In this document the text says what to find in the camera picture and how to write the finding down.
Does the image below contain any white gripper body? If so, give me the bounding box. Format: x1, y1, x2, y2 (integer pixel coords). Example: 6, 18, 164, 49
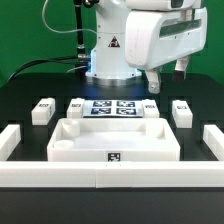
125, 8, 207, 70

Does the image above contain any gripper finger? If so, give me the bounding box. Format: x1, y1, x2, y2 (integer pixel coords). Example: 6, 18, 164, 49
146, 68, 161, 94
173, 56, 190, 81

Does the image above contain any white desk top tray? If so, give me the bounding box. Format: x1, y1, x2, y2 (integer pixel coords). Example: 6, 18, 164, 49
47, 118, 180, 162

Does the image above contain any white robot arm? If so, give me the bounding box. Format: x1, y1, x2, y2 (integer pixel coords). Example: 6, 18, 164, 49
86, 0, 207, 94

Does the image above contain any fiducial marker sheet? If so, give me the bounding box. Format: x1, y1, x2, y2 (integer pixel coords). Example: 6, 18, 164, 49
83, 100, 143, 117

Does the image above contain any white U-shaped fence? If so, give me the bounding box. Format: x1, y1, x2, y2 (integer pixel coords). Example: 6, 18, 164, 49
0, 125, 224, 188

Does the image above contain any black corrugated hose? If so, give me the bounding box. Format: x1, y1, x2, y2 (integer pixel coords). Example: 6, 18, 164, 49
73, 0, 86, 58

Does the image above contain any black cable bundle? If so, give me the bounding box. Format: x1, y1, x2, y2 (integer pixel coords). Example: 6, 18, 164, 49
6, 55, 92, 83

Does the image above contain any grey cable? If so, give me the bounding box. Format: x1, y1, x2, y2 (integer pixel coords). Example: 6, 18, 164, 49
41, 0, 99, 36

